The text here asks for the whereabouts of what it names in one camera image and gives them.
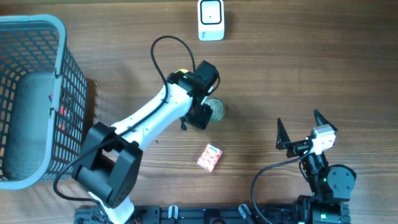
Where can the red tissue packet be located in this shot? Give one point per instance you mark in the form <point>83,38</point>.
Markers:
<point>209,158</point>

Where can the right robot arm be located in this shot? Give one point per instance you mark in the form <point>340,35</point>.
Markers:
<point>331,185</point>

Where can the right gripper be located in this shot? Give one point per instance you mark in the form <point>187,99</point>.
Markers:
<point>296,147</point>

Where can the yellow lidded jar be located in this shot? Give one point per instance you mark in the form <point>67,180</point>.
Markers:
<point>182,70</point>

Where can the grey plastic shopping basket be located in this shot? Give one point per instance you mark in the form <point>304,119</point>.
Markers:
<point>43,101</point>

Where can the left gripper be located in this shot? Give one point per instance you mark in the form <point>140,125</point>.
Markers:
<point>202,117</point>

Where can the white barcode scanner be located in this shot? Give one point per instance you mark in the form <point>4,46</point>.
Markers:
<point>210,15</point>

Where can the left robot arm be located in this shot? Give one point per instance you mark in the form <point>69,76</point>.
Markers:
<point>111,155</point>

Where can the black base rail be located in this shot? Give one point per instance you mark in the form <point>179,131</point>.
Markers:
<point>281,213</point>

